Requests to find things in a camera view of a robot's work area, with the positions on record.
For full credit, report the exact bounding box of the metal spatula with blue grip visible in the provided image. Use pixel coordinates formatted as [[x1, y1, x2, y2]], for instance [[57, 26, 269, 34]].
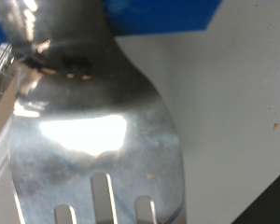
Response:
[[0, 0, 223, 224]]

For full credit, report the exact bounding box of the silver toaster oven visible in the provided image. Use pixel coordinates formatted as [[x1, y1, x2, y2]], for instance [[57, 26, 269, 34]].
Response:
[[0, 0, 280, 224]]

